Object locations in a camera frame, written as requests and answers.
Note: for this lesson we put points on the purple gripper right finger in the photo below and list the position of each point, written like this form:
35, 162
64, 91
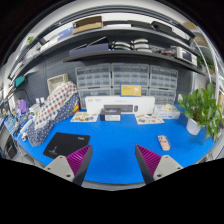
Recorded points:
153, 166

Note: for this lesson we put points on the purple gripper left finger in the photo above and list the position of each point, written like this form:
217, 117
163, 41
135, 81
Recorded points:
73, 167

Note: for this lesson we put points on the black mouse pad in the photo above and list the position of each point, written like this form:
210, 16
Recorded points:
65, 144

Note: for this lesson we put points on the pink patterned computer mouse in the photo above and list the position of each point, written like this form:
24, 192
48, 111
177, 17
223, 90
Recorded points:
164, 143

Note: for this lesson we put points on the blue table mat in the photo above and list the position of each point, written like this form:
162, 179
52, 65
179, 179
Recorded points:
113, 143

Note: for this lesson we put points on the right sticker sheet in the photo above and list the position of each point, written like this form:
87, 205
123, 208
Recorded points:
145, 119

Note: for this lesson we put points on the sticker sheet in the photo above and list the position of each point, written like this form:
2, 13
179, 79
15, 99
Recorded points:
84, 117
145, 119

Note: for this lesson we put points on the left sticker sheet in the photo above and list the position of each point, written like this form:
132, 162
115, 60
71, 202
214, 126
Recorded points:
84, 117

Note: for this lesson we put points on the tissue box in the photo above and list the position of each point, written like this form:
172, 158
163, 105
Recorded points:
166, 111

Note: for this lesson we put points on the small black white box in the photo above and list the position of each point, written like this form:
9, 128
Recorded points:
110, 114

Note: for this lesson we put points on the white keyboard box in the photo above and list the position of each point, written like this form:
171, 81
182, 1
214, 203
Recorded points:
128, 105

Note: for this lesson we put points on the polka dot fabric bundle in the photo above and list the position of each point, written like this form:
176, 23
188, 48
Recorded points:
59, 105

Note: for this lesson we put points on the green potted plant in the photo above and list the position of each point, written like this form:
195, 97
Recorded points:
201, 107

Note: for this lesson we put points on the purple object at left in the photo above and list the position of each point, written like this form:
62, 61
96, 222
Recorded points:
22, 107

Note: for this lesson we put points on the yellow card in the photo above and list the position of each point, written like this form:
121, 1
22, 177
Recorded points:
130, 90

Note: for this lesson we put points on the right grey drawer cabinet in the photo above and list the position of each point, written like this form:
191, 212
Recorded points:
163, 84

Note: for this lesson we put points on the grey drawer cabinet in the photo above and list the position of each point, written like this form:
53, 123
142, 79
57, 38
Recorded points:
93, 80
126, 73
163, 84

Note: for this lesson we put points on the white woven basket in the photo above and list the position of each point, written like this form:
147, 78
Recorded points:
55, 81

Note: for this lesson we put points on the left grey drawer cabinet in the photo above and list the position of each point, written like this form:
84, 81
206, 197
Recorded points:
93, 80

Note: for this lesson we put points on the middle grey drawer cabinet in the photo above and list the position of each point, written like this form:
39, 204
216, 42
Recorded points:
126, 73

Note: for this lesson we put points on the lower black shelf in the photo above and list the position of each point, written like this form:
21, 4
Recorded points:
132, 54

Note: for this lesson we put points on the black shelf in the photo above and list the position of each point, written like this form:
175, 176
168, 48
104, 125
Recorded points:
132, 54
112, 32

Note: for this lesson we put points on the white instrument on shelf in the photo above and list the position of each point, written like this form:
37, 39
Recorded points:
186, 56

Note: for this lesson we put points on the upper black shelf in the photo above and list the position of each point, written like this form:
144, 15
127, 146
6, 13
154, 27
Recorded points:
112, 32

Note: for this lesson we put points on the cardboard box on shelf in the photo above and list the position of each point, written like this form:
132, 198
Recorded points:
87, 24

